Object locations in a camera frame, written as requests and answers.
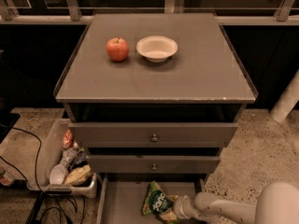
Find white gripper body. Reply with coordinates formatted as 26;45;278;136
173;195;197;219

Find green rice chip bag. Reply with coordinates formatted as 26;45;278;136
142;181;179;224

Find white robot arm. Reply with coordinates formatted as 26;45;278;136
160;182;299;224

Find grey bottom drawer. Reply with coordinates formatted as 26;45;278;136
97;174;204;224

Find grey drawer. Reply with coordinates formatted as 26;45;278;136
97;174;204;224
69;122;237;147
87;155;221;174

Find grey middle drawer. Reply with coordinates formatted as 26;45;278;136
87;155;221;174

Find yellow snack bag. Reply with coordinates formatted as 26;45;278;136
64;165;93;186

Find grey drawer cabinet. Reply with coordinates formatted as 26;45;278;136
53;12;259;185

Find grey top drawer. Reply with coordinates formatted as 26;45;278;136
69;122;237;147

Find dark snack packet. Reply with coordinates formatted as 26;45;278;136
71;151;87;169

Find clear plastic storage bin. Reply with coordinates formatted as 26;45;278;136
27;119;97;199

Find silver snack packet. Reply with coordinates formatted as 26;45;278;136
60;143;78;168

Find white plastic cup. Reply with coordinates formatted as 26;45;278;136
50;164;68;185

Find orange snack packet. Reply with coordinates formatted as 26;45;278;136
63;130;74;149

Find white paper bowl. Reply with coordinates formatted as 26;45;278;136
136;35;178;63

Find red apple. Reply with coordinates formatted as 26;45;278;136
106;37;129;62

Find small can on floor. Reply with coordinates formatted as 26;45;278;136
0;166;15;187

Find black cable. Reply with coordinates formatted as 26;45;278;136
0;123;87;224

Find metal railing frame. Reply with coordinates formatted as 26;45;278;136
0;0;299;25

